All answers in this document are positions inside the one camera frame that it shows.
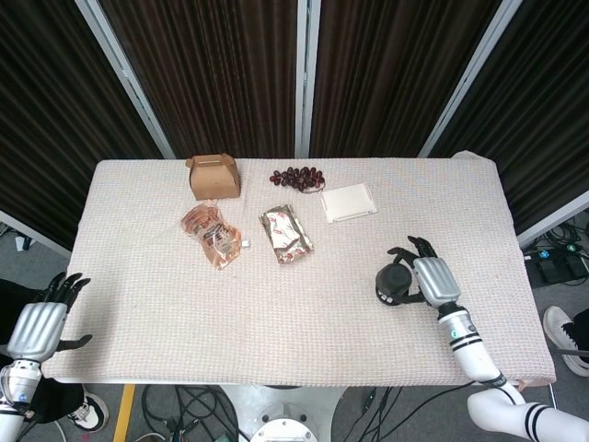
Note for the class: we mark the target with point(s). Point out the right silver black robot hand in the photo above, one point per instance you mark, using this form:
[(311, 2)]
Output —
[(437, 278)]

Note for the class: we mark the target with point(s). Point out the orange snack pouch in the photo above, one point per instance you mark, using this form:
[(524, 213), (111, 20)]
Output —
[(211, 235)]

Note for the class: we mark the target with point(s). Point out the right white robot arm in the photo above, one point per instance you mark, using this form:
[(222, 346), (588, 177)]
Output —
[(469, 345)]

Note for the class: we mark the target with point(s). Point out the white and black sneaker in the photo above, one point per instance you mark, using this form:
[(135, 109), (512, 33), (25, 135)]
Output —
[(89, 412)]

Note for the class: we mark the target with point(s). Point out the brown cardboard gable box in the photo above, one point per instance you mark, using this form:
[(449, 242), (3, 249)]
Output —
[(214, 184)]

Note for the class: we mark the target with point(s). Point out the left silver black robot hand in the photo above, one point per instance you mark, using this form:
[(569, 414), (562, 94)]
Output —
[(34, 329)]

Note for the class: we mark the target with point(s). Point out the yellow floor tape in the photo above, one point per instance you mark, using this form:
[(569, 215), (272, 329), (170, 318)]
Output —
[(124, 414)]

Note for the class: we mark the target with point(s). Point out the white rectangular plastic tray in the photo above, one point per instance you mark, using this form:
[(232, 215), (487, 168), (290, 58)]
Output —
[(347, 202)]

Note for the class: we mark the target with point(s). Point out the silver snack pouch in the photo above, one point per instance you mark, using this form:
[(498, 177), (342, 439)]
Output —
[(285, 235)]

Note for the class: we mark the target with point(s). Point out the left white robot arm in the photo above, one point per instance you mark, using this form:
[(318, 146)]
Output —
[(16, 384)]

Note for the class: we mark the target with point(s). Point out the dark brown corrugated partition panel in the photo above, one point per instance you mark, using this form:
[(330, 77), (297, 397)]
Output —
[(391, 69), (216, 69), (55, 115), (543, 115)]

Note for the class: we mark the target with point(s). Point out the white sneaker with black sock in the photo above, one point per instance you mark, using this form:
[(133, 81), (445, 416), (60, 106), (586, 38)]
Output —
[(559, 322)]

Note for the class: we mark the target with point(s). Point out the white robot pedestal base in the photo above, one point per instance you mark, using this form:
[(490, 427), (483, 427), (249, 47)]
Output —
[(285, 405)]

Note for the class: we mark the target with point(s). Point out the black trouser leg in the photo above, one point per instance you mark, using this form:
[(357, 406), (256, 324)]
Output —
[(55, 398)]

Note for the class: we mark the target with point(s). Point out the black cup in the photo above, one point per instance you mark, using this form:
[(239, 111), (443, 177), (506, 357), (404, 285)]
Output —
[(393, 276)]

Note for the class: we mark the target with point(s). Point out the beige waffle tablecloth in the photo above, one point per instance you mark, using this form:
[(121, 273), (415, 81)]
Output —
[(294, 331)]

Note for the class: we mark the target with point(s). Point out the white partition post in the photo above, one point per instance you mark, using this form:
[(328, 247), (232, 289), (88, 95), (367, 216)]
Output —
[(37, 235), (124, 69), (307, 69), (552, 218), (469, 73)]

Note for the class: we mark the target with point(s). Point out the dark red grape bunch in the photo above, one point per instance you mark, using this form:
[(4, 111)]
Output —
[(296, 177)]

